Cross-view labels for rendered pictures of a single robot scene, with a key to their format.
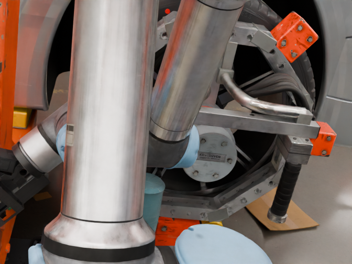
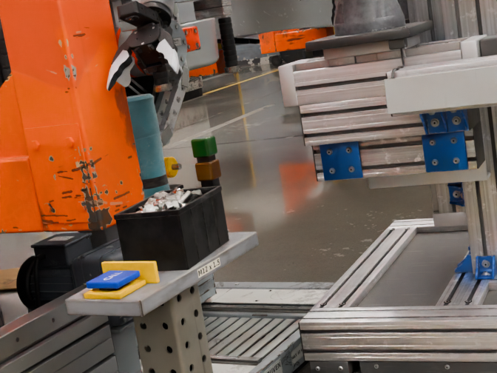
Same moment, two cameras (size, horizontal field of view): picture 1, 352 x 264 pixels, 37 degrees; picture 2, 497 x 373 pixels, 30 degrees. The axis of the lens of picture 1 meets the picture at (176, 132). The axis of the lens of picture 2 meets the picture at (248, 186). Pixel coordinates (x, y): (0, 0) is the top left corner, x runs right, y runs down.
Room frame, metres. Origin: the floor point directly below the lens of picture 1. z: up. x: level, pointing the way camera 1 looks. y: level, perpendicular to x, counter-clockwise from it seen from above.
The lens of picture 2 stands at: (-0.63, 1.62, 0.89)
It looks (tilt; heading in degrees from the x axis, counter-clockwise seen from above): 10 degrees down; 312
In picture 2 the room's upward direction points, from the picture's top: 9 degrees counter-clockwise
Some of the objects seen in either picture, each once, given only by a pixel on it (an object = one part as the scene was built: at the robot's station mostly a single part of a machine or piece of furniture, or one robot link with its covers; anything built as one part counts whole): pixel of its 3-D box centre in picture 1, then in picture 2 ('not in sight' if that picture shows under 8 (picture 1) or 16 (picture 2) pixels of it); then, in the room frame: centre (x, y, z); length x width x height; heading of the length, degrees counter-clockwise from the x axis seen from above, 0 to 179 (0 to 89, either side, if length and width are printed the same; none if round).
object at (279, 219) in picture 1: (285, 189); (228, 43); (1.03, -0.26, 0.83); 0.04 x 0.04 x 0.16
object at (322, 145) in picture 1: (312, 138); (181, 40); (1.30, -0.36, 0.85); 0.09 x 0.08 x 0.07; 101
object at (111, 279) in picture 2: not in sight; (113, 281); (0.63, 0.60, 0.47); 0.07 x 0.07 x 0.02; 11
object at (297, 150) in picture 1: (293, 143); (212, 7); (1.06, -0.26, 0.93); 0.09 x 0.05 x 0.05; 11
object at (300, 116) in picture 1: (265, 81); not in sight; (1.13, -0.17, 1.03); 0.19 x 0.18 x 0.11; 11
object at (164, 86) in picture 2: not in sight; (157, 58); (0.97, 0.07, 0.83); 0.04 x 0.04 x 0.16
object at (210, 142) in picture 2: not in sight; (204, 146); (0.71, 0.23, 0.64); 0.04 x 0.04 x 0.04; 11
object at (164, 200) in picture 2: not in sight; (173, 225); (0.68, 0.39, 0.51); 0.20 x 0.14 x 0.13; 108
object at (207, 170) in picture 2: not in sight; (208, 169); (0.71, 0.23, 0.59); 0.04 x 0.04 x 0.04; 11
